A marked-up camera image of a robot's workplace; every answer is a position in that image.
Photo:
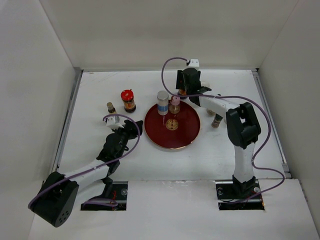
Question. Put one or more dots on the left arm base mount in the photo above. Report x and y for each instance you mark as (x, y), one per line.
(112, 198)

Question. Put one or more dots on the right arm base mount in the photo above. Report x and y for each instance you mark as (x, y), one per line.
(229, 200)

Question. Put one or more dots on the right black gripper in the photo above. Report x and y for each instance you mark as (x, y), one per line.
(179, 79)

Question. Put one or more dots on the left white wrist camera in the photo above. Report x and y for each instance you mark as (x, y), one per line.
(112, 121)

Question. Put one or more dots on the black cap brown spice bottle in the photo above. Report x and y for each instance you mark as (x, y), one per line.
(216, 121)

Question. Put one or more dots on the silver lid blue label jar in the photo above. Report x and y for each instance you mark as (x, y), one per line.
(162, 102)

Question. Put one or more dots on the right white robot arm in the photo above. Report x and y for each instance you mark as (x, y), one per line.
(242, 125)

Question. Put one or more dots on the small yellow liquid bottle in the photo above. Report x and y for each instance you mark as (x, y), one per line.
(111, 109)

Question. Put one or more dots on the red round tray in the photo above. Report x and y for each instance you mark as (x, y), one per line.
(172, 131)

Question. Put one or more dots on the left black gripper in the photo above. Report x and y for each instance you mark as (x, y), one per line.
(132, 132)

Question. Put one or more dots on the pink cap small jar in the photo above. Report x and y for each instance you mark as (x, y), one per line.
(174, 105)

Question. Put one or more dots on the white lid spice jar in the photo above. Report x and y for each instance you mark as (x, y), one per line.
(205, 84)

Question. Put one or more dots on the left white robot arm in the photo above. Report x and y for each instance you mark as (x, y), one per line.
(56, 198)

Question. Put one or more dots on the black cap grinder bottle left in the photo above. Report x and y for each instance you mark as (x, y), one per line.
(210, 112)

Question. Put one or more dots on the red lid sauce jar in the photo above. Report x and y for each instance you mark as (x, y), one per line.
(127, 97)
(182, 93)

